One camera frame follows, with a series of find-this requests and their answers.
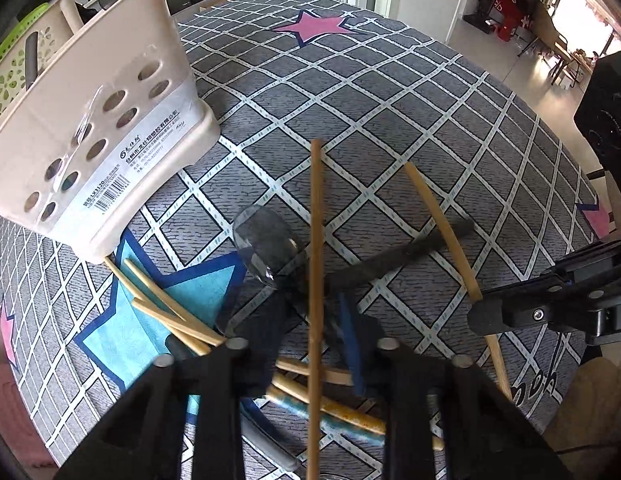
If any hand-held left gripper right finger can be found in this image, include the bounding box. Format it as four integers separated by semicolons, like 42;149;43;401
339;294;572;480

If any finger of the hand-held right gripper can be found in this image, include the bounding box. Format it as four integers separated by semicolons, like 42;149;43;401
467;280;621;347
538;240;621;286

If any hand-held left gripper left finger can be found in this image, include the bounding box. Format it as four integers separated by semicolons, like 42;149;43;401
55;296;292;480

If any straight patterned bamboo chopstick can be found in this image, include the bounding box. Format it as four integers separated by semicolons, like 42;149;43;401
305;139;325;480

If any curved plain bamboo chopstick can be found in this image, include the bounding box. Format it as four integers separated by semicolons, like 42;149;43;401
403;162;514;401

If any pile of bamboo chopsticks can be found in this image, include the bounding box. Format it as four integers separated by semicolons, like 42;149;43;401
104;254;446;452

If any beige plastic utensil holder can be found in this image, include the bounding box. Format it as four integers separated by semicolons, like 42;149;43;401
0;0;222;265

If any wooden chair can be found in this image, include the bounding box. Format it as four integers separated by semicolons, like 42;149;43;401
518;0;584;87

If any grey plastic utensil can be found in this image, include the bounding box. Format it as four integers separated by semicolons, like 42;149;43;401
239;409;302;472

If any clear plastic spoon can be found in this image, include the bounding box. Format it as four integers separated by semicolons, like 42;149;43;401
233;207;311;292

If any black plastic utensil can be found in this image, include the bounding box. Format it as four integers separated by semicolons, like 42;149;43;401
331;217;476;293

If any grey checked star tablecloth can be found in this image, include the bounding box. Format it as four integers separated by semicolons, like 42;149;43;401
0;0;614;480

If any floral cutout plastic rack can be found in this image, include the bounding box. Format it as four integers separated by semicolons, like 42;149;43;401
0;0;88;133

